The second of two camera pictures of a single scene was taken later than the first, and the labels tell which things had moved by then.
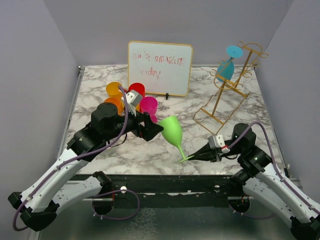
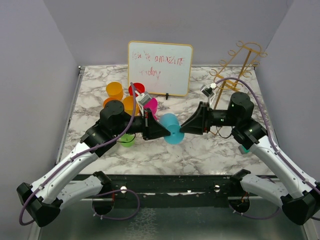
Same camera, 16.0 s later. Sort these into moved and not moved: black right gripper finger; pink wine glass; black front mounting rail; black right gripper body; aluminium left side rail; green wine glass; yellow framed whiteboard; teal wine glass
Moved: teal wine glass; black right gripper body; green wine glass; black right gripper finger
Not moved: aluminium left side rail; pink wine glass; black front mounting rail; yellow framed whiteboard
